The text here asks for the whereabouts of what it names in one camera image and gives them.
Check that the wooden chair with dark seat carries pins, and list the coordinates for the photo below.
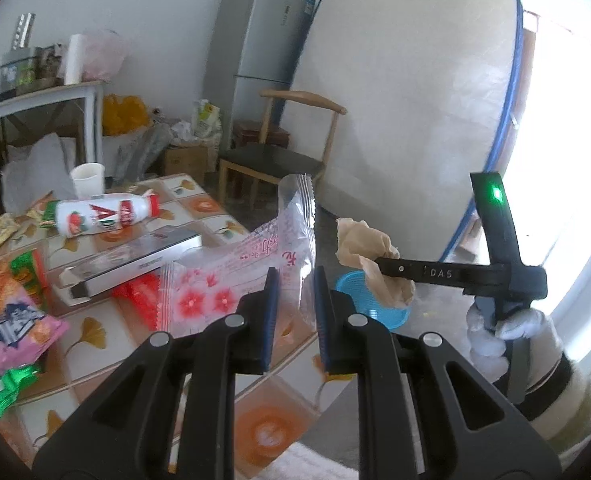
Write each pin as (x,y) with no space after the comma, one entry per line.
(275,160)

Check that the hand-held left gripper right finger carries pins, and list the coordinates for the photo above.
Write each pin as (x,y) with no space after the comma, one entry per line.
(321,310)

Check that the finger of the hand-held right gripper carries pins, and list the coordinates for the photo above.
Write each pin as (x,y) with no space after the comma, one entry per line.
(393,266)

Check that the patterned tablecloth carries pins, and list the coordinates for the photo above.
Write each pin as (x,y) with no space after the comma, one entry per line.
(90,330)

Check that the grey refrigerator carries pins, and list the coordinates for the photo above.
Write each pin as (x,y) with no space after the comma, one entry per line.
(260,55)

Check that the white cup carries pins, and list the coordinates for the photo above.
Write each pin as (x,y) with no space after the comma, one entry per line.
(88,180)

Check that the red snack packet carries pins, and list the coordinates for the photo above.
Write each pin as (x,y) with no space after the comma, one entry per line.
(138,300)

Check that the grey plastic bag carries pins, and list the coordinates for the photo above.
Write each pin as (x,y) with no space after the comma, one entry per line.
(143,152)

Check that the blue plastic basket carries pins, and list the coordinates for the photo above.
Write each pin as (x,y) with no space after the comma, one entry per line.
(375,305)

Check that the clear flower print wrapper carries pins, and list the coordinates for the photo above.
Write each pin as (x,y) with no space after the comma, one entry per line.
(235,280)

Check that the white side table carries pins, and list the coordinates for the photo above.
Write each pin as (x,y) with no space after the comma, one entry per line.
(35,102)

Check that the white paper towel roll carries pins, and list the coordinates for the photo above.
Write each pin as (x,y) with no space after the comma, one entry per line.
(75,60)

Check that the white and green bag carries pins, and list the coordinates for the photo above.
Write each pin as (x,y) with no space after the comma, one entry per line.
(205,117)

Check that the small wooden stool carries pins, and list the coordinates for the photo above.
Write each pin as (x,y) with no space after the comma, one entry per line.
(260,135)

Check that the white mattress with blue edge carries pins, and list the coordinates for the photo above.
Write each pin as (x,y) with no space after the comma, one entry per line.
(415,110)

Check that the yellow plastic bag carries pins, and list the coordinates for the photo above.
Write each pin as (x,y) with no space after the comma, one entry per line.
(123,115)

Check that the pink snack bag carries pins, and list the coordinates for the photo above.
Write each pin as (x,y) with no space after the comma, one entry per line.
(10,325)

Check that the silver rice cooker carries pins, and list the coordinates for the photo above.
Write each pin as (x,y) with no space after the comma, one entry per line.
(18,72)

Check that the white crumpled sheet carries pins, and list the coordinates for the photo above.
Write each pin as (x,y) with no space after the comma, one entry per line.
(35,170)

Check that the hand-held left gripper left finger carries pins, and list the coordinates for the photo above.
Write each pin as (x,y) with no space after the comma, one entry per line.
(273,310)

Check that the person's right hand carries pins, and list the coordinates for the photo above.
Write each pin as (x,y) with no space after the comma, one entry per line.
(508,327)

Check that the green snack bag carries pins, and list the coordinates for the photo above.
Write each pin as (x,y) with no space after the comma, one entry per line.
(10,385)

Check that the pink plastic bag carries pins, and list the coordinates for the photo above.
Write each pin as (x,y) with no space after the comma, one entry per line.
(103,55)

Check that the cardboard box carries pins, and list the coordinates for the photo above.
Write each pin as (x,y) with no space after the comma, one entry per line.
(185,160)

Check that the white strawberry print bottle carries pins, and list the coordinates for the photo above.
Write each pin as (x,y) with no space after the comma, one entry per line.
(100,215)

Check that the long silver box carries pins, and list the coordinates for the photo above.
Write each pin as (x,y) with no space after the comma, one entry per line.
(130,260)

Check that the green and red packet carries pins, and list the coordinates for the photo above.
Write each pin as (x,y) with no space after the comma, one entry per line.
(28,272)

